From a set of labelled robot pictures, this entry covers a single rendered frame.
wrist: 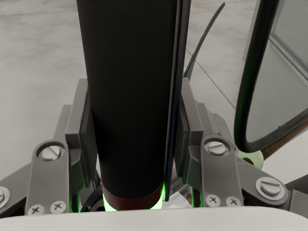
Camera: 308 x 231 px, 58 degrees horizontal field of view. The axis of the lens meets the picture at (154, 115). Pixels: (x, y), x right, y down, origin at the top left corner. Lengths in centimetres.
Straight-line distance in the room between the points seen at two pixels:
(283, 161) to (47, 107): 235
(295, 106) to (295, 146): 80
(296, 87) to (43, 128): 190
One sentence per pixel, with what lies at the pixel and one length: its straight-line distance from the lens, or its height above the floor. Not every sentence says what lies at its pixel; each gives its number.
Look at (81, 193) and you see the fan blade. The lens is 72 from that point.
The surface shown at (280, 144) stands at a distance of 31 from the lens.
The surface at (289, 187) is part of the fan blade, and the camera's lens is 31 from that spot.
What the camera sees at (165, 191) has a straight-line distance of 16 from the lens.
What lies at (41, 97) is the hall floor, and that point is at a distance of 285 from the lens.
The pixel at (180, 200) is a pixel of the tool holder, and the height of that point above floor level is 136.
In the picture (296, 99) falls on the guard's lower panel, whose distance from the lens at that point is 136.
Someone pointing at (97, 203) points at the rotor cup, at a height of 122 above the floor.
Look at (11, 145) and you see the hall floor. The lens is 241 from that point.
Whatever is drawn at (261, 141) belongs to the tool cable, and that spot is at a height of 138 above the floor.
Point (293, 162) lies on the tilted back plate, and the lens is 56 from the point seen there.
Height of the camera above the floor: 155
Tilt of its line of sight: 39 degrees down
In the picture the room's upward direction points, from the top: 2 degrees clockwise
